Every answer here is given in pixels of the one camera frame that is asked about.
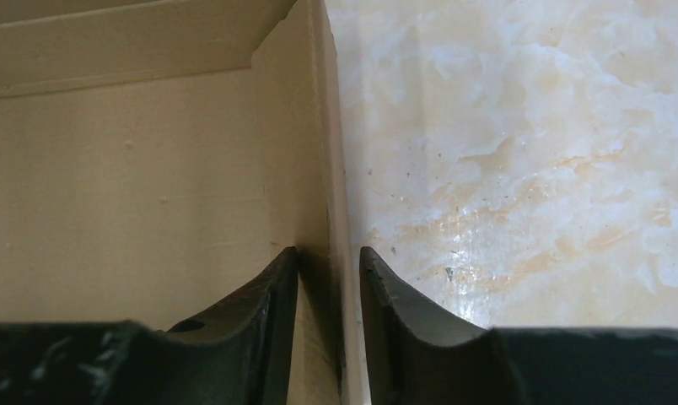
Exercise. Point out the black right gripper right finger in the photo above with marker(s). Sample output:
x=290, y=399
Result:
x=420, y=353

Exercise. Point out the large cardboard box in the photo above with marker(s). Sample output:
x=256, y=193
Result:
x=155, y=156

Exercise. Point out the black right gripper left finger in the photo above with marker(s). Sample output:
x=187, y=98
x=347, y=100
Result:
x=237, y=351

